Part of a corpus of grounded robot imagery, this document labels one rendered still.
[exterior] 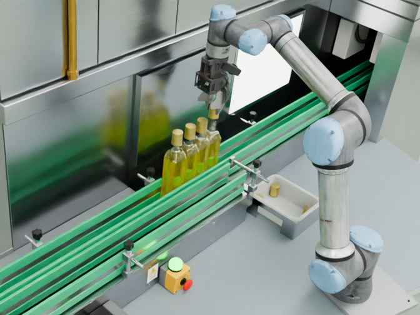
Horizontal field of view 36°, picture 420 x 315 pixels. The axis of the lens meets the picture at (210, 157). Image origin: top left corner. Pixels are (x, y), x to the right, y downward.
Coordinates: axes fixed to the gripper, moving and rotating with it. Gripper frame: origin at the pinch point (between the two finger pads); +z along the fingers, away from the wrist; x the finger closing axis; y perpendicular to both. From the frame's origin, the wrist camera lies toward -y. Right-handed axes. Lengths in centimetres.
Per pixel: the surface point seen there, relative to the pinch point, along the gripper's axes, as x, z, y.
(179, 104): -11.7, 3.1, 4.5
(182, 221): 15.8, 24.9, 25.9
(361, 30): -17, 6, -113
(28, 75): -10, -26, 62
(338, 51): -20, 16, -103
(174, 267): 23, 34, 34
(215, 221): 16.4, 32.7, 10.3
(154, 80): -10.7, -10.5, 17.6
